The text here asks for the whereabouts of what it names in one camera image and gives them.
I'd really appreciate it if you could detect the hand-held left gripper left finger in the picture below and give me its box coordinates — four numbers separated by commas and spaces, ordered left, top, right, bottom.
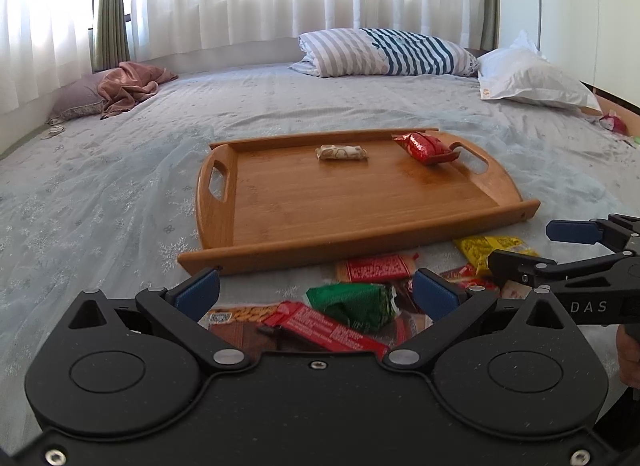
67, 267, 251, 373

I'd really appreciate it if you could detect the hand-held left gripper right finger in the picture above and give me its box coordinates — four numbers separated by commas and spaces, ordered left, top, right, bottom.
382, 268, 563, 372

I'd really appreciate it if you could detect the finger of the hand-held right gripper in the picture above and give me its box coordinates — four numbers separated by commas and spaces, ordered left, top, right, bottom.
546, 214, 640, 253
487, 249, 640, 291

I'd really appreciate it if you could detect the beige small packet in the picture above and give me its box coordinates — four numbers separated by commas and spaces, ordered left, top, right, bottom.
500, 280, 533, 301

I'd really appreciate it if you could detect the yellow snack packet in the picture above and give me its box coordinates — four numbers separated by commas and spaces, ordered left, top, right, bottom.
452, 235, 541, 277

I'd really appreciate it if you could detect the peanut print packet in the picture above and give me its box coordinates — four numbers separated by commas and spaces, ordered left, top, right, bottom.
200, 305, 286, 354

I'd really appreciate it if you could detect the long red sausage stick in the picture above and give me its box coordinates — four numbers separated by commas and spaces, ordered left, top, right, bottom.
335, 253, 420, 284

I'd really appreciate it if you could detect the green snack packet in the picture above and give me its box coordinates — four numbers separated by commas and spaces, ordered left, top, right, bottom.
306, 282, 401, 331

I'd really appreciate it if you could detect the dark red bar packet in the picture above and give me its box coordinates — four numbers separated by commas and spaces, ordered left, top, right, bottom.
256, 301, 391, 354

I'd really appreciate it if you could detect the wooden tray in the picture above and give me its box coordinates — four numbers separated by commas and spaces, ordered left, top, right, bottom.
177, 127, 542, 277

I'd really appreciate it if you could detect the person's right hand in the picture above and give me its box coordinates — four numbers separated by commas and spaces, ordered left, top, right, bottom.
616, 324, 640, 388

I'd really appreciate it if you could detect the light blue bedspread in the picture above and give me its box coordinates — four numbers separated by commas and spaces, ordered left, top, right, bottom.
0, 63, 640, 447

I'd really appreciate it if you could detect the red packet with dark pastry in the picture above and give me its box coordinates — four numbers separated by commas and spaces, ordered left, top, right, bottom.
391, 132, 461, 165

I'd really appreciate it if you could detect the white pillow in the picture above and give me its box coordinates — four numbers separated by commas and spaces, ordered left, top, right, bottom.
477, 30, 603, 111

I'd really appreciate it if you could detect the beige nougat packet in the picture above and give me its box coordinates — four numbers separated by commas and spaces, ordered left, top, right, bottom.
315, 144, 370, 163

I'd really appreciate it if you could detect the small white object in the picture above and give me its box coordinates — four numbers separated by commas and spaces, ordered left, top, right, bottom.
42, 118, 68, 141

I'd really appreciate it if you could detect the pink crumpled cloth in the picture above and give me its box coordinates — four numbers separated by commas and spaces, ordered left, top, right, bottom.
96, 62, 179, 121

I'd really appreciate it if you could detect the white wardrobe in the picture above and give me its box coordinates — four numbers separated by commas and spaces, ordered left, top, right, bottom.
499, 0, 640, 104

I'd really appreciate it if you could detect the purple pillow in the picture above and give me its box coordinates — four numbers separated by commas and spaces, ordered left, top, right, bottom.
47, 70, 108, 123

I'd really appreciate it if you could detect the striped pillow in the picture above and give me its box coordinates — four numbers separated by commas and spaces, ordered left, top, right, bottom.
289, 28, 482, 79

